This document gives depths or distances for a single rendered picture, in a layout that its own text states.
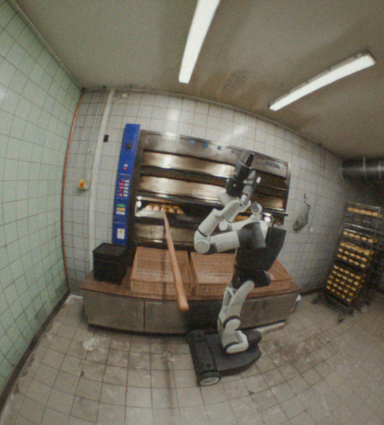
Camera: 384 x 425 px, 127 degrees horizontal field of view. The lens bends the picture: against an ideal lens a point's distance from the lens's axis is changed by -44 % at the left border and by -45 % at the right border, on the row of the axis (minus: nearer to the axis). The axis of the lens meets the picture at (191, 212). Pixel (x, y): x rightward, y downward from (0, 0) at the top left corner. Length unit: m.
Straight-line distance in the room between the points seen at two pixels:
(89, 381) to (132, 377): 0.38
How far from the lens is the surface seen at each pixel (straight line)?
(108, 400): 1.65
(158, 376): 1.73
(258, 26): 1.29
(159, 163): 1.82
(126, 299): 1.65
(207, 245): 0.87
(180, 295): 0.59
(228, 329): 1.40
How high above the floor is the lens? 1.54
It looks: 8 degrees down
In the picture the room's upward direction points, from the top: 8 degrees clockwise
